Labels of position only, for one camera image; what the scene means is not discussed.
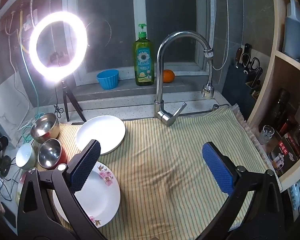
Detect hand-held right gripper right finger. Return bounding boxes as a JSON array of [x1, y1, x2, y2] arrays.
[[195, 142, 290, 240]]

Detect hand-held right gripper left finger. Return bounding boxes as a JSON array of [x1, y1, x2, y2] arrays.
[[16, 139, 108, 240]]

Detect white ceramic bowl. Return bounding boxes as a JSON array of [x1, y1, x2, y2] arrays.
[[15, 143, 38, 170]]

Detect white floral plate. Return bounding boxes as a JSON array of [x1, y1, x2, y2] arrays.
[[52, 161, 121, 228]]

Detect plain white plate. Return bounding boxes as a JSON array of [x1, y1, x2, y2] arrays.
[[76, 115, 126, 155]]

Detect red steel bowl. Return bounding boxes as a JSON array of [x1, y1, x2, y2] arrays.
[[37, 138, 68, 170]]

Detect large steel bowl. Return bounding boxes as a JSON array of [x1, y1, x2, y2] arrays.
[[30, 113, 60, 144]]

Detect striped yellow cloth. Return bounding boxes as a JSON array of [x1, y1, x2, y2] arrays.
[[50, 104, 283, 240]]

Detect small clear glass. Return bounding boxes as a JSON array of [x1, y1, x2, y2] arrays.
[[259, 125, 275, 144]]

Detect black and red box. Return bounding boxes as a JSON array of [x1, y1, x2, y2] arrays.
[[269, 134, 299, 175]]

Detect black tripod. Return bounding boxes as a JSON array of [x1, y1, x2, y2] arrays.
[[55, 80, 87, 123]]

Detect blue white tissue packet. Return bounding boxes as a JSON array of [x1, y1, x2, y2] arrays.
[[289, 180, 300, 214]]

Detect dark knife block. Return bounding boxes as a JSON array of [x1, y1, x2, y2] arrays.
[[222, 64, 263, 120]]

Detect blue fluted cup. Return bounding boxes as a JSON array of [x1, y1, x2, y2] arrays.
[[97, 69, 119, 90]]

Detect dark glass bottle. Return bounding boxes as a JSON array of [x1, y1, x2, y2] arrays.
[[270, 88, 290, 128]]

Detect orange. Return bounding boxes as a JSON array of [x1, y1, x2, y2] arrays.
[[163, 69, 175, 83]]

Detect chrome faucet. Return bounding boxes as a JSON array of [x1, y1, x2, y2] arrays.
[[154, 31, 214, 127]]

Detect wooden shelf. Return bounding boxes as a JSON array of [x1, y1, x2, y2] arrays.
[[247, 0, 300, 193]]

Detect black scissors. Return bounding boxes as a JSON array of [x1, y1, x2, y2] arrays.
[[241, 53, 260, 74]]

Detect green dish soap bottle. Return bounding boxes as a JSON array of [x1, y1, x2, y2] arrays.
[[132, 24, 155, 87]]

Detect black cable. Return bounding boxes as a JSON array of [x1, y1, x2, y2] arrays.
[[54, 81, 64, 118]]

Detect white ring light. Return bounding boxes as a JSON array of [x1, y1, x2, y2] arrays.
[[29, 11, 88, 82]]

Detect brown handled knife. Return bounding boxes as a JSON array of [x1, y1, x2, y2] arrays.
[[235, 47, 243, 69]]

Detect bead chain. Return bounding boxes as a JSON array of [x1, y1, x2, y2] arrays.
[[212, 0, 228, 71]]

